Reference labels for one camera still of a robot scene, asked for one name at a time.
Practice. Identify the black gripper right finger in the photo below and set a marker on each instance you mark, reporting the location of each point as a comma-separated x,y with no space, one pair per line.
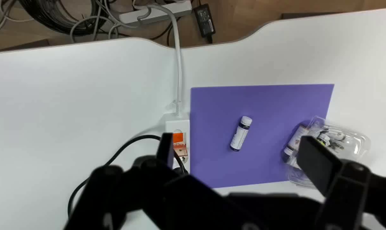
350,189

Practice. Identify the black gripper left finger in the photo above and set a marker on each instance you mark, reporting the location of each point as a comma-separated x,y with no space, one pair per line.
171,198

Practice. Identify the clear plastic container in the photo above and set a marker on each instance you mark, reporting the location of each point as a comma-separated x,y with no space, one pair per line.
343,142

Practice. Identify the purple paper sheet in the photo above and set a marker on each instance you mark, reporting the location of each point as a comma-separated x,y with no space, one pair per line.
275,112

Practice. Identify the white small bottle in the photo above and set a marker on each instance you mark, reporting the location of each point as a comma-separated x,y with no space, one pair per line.
241,133

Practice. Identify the white floor power strip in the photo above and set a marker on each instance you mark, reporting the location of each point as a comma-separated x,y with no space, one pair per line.
152,15

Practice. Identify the black power adapter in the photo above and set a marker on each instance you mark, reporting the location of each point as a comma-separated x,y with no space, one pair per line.
205,23

